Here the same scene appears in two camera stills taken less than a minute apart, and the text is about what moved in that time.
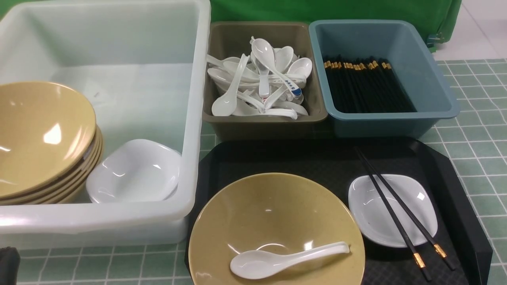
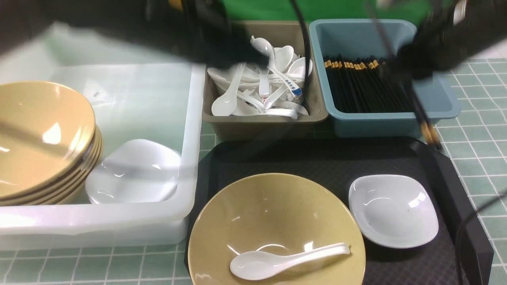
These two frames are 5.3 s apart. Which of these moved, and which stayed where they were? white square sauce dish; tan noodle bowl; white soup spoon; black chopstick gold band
Moved: black chopstick gold band
Stayed: tan noodle bowl; white square sauce dish; white soup spoon
